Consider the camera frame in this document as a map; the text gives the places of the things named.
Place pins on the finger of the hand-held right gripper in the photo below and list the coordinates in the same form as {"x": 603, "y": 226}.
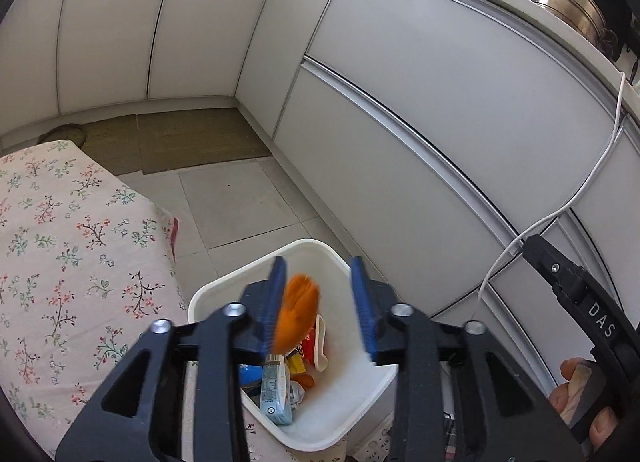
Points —
{"x": 550, "y": 262}

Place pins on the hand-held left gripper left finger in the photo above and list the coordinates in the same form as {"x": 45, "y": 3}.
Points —
{"x": 272, "y": 304}

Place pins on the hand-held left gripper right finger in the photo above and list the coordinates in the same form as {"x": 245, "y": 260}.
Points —
{"x": 362, "y": 309}

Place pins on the white plastic bin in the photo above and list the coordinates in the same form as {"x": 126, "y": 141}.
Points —
{"x": 360, "y": 387}

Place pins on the small milk carton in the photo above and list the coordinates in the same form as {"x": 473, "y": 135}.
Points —
{"x": 276, "y": 392}

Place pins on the person's right hand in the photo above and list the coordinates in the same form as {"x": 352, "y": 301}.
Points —
{"x": 559, "y": 399}

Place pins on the yellow packet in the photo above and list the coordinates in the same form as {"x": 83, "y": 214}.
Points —
{"x": 295, "y": 362}

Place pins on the woven brown floor mat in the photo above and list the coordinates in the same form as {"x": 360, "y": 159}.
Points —
{"x": 112, "y": 147}
{"x": 200, "y": 142}

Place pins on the white kitchen cabinets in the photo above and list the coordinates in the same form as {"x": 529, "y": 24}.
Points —
{"x": 400, "y": 92}

